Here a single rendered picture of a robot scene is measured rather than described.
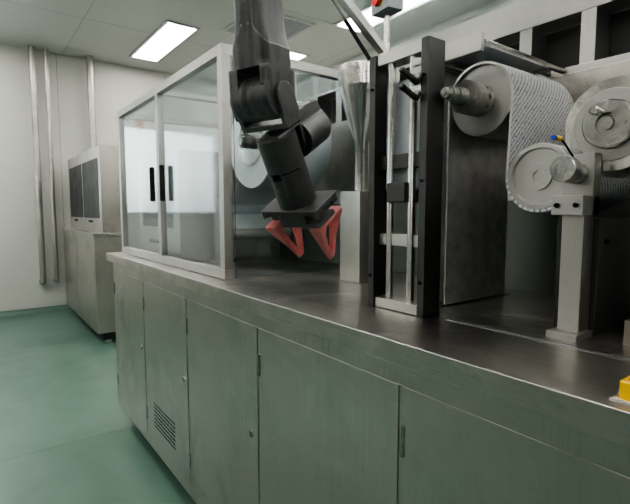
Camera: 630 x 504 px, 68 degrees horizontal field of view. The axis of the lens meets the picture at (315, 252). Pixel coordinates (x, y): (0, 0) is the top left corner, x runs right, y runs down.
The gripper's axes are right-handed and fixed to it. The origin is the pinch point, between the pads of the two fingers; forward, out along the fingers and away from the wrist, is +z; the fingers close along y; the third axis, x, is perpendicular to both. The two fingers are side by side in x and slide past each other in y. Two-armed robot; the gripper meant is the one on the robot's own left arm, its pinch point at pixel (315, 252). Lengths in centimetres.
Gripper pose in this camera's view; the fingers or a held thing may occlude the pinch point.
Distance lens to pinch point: 73.9
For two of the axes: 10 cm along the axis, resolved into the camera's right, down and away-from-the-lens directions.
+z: 2.8, 8.3, 4.8
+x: -5.0, 5.5, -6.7
